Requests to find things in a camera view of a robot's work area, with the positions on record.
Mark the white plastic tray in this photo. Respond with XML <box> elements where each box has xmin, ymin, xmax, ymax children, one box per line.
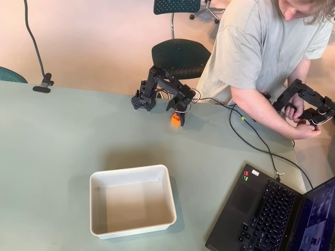
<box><xmin>89</xmin><ymin>164</ymin><xmax>177</xmax><ymax>241</ymax></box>

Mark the black cable with green tag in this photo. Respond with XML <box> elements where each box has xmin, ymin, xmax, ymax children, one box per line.
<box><xmin>154</xmin><ymin>88</ymin><xmax>314</xmax><ymax>189</ymax></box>

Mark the person in pale green shirt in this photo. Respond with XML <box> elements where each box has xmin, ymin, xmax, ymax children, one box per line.
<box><xmin>196</xmin><ymin>0</ymin><xmax>335</xmax><ymax>106</ymax></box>

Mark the person's left forearm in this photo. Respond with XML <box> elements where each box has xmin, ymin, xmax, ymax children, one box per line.
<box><xmin>286</xmin><ymin>58</ymin><xmax>313</xmax><ymax>107</ymax></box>

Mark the black gooseneck with clamp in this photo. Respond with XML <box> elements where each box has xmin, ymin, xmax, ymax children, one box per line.
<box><xmin>23</xmin><ymin>0</ymin><xmax>55</xmax><ymax>94</ymax></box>

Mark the black leader robot arm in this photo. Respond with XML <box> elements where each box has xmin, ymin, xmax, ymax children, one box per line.
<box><xmin>271</xmin><ymin>78</ymin><xmax>335</xmax><ymax>131</ymax></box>

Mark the person's right forearm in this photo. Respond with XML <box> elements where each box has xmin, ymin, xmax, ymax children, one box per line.
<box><xmin>230</xmin><ymin>85</ymin><xmax>299</xmax><ymax>139</ymax></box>

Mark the person's left hand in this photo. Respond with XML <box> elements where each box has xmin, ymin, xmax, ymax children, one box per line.
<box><xmin>284</xmin><ymin>103</ymin><xmax>305</xmax><ymax>122</ymax></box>

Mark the person's right hand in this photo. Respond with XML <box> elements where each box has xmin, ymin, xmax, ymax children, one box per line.
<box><xmin>294</xmin><ymin>121</ymin><xmax>322</xmax><ymax>140</ymax></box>

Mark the black laptop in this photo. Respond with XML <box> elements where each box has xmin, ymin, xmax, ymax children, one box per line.
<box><xmin>204</xmin><ymin>163</ymin><xmax>335</xmax><ymax>251</ymax></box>

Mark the office chair wheeled base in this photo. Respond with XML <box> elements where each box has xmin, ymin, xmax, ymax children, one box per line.
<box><xmin>189</xmin><ymin>0</ymin><xmax>227</xmax><ymax>25</ymax></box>

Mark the dark perforated chair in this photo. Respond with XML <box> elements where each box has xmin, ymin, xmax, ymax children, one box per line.
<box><xmin>151</xmin><ymin>0</ymin><xmax>212</xmax><ymax>101</ymax></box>

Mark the orange cube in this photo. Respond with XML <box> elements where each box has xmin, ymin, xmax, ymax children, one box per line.
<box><xmin>171</xmin><ymin>112</ymin><xmax>182</xmax><ymax>128</ymax></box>

